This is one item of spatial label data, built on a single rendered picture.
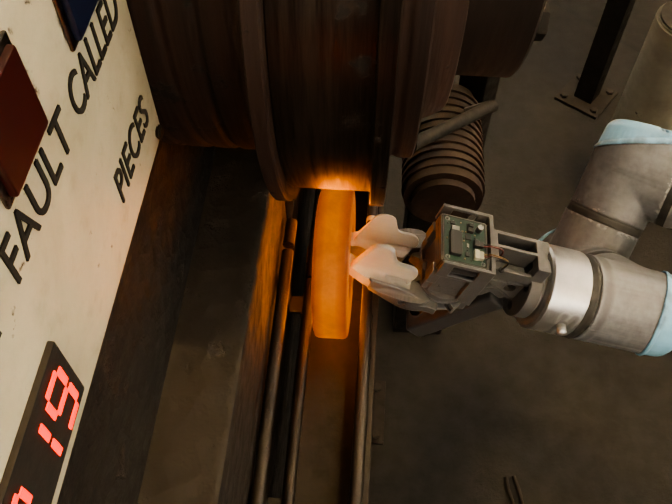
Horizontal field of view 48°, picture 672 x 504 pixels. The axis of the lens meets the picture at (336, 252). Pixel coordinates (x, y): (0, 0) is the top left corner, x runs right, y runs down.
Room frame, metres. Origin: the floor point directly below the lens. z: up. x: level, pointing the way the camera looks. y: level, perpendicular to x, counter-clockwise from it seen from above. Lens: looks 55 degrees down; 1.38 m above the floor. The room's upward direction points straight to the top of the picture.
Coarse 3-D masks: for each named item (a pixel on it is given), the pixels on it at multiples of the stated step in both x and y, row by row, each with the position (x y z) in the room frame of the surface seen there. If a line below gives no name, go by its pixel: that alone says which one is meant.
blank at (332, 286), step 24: (336, 192) 0.46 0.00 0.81; (336, 216) 0.43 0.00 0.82; (336, 240) 0.40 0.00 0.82; (312, 264) 0.38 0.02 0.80; (336, 264) 0.38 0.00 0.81; (312, 288) 0.37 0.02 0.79; (336, 288) 0.37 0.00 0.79; (312, 312) 0.36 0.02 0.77; (336, 312) 0.35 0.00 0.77; (336, 336) 0.35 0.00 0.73
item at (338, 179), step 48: (288, 0) 0.29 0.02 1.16; (336, 0) 0.29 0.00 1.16; (384, 0) 0.28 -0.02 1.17; (288, 48) 0.29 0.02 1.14; (336, 48) 0.29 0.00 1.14; (384, 48) 0.28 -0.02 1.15; (288, 96) 0.29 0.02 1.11; (336, 96) 0.28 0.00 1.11; (384, 96) 0.27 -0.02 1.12; (288, 144) 0.29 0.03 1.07; (336, 144) 0.29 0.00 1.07; (384, 144) 0.27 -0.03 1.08; (384, 192) 0.29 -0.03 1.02
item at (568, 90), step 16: (608, 0) 1.44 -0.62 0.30; (624, 0) 1.42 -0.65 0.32; (608, 16) 1.44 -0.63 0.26; (624, 16) 1.42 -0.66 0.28; (608, 32) 1.43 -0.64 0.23; (592, 48) 1.44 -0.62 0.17; (608, 48) 1.42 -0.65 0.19; (592, 64) 1.43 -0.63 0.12; (608, 64) 1.43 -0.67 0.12; (464, 80) 0.93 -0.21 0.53; (480, 80) 0.91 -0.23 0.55; (496, 80) 0.93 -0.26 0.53; (576, 80) 1.50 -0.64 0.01; (592, 80) 1.42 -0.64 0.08; (480, 96) 0.91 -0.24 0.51; (560, 96) 1.44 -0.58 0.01; (576, 96) 1.44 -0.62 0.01; (592, 96) 1.42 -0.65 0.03; (608, 96) 1.44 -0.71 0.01; (592, 112) 1.38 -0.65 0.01
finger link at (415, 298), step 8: (376, 280) 0.39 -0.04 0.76; (368, 288) 0.39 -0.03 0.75; (376, 288) 0.39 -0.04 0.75; (384, 288) 0.39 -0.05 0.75; (392, 288) 0.39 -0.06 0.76; (400, 288) 0.39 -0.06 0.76; (416, 288) 0.39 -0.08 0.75; (384, 296) 0.38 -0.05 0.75; (392, 296) 0.38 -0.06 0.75; (400, 296) 0.38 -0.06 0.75; (408, 296) 0.38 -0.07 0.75; (416, 296) 0.38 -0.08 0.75; (424, 296) 0.38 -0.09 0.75; (400, 304) 0.38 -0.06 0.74; (408, 304) 0.38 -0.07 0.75; (416, 304) 0.38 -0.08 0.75; (424, 304) 0.38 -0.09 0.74; (432, 304) 0.38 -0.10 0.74; (432, 312) 0.37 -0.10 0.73
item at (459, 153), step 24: (456, 96) 0.89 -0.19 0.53; (432, 120) 0.84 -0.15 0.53; (480, 120) 0.87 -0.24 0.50; (432, 144) 0.79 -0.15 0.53; (456, 144) 0.79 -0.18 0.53; (480, 144) 0.82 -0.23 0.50; (408, 168) 0.77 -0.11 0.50; (432, 168) 0.74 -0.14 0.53; (456, 168) 0.74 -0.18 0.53; (480, 168) 0.76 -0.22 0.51; (408, 192) 0.73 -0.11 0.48; (432, 192) 0.72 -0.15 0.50; (456, 192) 0.72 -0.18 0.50; (480, 192) 0.73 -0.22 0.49; (408, 216) 0.75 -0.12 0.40; (432, 216) 0.72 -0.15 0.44; (408, 264) 0.75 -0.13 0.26
